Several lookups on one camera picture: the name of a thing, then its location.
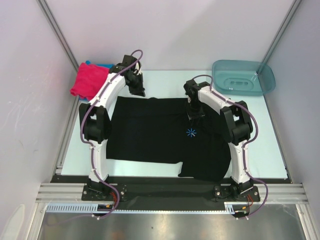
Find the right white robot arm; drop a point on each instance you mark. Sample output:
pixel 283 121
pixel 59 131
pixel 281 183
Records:
pixel 236 127

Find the black t shirt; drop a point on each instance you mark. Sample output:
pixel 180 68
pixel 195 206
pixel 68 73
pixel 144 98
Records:
pixel 158 130

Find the teal plastic bin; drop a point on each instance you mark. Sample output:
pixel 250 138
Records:
pixel 243 78

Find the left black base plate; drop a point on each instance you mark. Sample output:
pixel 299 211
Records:
pixel 104 193

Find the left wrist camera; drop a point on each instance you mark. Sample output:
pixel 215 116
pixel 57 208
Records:
pixel 138 69

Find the left white cable duct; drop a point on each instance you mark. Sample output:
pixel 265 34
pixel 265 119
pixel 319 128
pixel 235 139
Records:
pixel 79 207

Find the aluminium corner post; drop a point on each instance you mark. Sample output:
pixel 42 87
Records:
pixel 282 29
pixel 53 23

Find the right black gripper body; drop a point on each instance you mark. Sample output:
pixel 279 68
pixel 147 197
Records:
pixel 194 110

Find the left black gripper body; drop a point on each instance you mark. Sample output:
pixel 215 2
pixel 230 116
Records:
pixel 136 86

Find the pink folded t shirt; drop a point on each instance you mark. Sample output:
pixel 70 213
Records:
pixel 75 90

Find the right aluminium corner post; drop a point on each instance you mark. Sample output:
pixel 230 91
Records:
pixel 282 29

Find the left aluminium corner post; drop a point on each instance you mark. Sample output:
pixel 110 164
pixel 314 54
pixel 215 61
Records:
pixel 53 23

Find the blue folded t shirt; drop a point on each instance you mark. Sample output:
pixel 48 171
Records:
pixel 105 65

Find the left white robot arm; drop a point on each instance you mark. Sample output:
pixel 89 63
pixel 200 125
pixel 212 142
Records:
pixel 95 123

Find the right white cable duct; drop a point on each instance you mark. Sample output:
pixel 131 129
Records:
pixel 239 207

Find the white cable duct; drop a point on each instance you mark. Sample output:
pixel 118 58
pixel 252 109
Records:
pixel 239 207
pixel 79 207

